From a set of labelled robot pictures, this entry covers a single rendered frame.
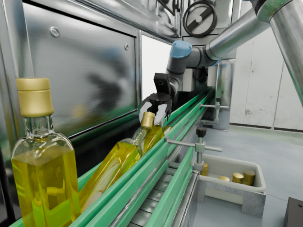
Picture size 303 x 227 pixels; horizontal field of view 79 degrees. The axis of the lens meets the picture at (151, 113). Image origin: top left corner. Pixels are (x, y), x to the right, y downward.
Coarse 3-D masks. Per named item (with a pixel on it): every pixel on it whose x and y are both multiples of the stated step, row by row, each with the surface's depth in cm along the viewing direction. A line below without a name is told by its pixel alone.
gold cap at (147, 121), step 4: (144, 112) 53; (148, 112) 52; (144, 116) 53; (148, 116) 52; (152, 116) 53; (144, 120) 52; (148, 120) 52; (152, 120) 53; (144, 124) 52; (148, 124) 52; (152, 124) 53
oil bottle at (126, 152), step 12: (120, 144) 43; (132, 144) 42; (108, 156) 40; (120, 156) 40; (132, 156) 40; (108, 168) 38; (120, 168) 37; (96, 180) 36; (108, 180) 35; (84, 192) 34; (96, 192) 33; (84, 204) 32
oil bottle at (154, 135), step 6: (156, 126) 58; (150, 132) 56; (156, 132) 56; (162, 132) 60; (144, 138) 54; (150, 138) 53; (156, 138) 55; (144, 144) 51; (150, 144) 51; (144, 150) 49
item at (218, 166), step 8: (208, 160) 73; (216, 160) 71; (224, 160) 70; (232, 160) 69; (240, 160) 68; (208, 168) 73; (216, 168) 72; (224, 168) 70; (232, 168) 69; (240, 168) 68; (248, 168) 67; (256, 168) 65; (200, 176) 58; (208, 176) 71; (216, 176) 71; (224, 176) 71; (232, 176) 70; (256, 176) 63; (224, 184) 55; (232, 184) 55; (240, 184) 54; (256, 184) 60; (264, 184) 54
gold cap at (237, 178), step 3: (234, 174) 64; (237, 174) 64; (240, 174) 64; (234, 177) 63; (237, 177) 62; (240, 177) 62; (234, 180) 63; (237, 180) 63; (240, 180) 62; (240, 183) 63
